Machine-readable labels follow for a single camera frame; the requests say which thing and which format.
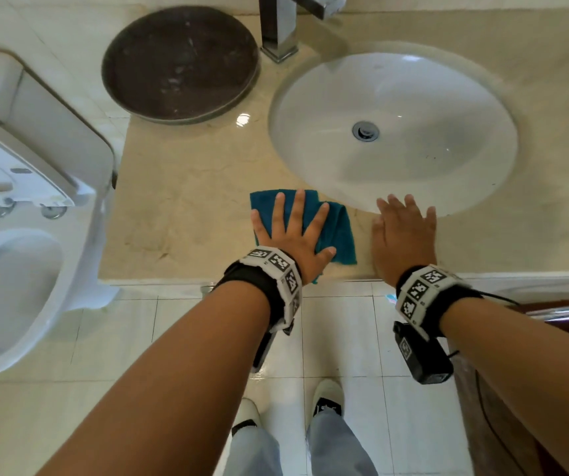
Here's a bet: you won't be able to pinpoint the person's left forearm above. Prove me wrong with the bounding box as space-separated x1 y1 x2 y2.
36 281 271 476

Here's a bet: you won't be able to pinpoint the right marker wristband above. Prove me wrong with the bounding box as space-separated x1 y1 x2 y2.
395 264 483 342

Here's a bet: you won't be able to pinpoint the round dark brown tray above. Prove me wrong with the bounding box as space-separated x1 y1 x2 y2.
101 5 261 126

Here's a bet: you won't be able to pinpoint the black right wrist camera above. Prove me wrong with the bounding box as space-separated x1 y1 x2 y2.
393 321 455 386

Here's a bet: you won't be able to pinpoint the white toilet bowl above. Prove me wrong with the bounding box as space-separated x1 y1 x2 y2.
0 185 119 381

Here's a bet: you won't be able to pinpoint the person's shoe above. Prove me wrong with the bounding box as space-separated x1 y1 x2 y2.
230 397 261 437
311 379 345 418

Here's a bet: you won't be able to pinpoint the person's left hand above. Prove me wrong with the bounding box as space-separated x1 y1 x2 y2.
250 189 337 287

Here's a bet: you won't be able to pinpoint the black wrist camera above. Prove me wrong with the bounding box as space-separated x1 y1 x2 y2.
251 319 295 374
393 321 455 386

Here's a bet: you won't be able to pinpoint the chrome sink drain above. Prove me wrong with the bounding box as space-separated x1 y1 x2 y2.
351 120 380 143

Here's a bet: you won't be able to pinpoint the person's right forearm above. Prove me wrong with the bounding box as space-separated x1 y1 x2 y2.
440 297 569 476

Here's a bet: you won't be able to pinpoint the marker wristband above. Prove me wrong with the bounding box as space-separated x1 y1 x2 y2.
395 264 483 342
214 246 304 334

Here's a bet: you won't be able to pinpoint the person's grey trousers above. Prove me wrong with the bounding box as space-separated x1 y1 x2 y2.
222 409 380 476

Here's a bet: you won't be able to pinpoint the person's left shoe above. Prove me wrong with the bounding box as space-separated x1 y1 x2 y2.
230 397 261 437

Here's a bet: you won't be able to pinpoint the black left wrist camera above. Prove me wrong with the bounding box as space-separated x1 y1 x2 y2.
251 319 295 374

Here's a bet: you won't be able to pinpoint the grey stone door jamb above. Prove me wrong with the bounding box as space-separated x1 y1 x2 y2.
450 354 546 476

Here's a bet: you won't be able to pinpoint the teal cleaning cloth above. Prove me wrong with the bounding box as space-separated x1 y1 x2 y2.
249 188 358 286

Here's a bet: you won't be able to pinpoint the left marker wristband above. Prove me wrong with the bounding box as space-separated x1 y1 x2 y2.
214 246 304 334

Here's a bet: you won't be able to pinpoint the chrome faucet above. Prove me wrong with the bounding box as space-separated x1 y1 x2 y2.
258 0 347 64

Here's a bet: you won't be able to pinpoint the black cable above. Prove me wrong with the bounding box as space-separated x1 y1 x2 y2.
448 290 528 476

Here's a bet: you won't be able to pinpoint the white ceramic sink basin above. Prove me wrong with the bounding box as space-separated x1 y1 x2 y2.
268 42 519 218

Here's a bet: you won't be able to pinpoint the white toilet tank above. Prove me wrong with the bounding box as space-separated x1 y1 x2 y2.
0 49 116 194

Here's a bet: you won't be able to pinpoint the beige marble sink countertop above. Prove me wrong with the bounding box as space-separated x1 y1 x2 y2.
98 7 569 286

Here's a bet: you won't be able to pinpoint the person's right shoe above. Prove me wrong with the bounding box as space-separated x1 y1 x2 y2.
311 379 345 418

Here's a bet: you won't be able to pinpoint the person's right hand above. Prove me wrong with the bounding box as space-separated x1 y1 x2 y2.
371 194 438 288

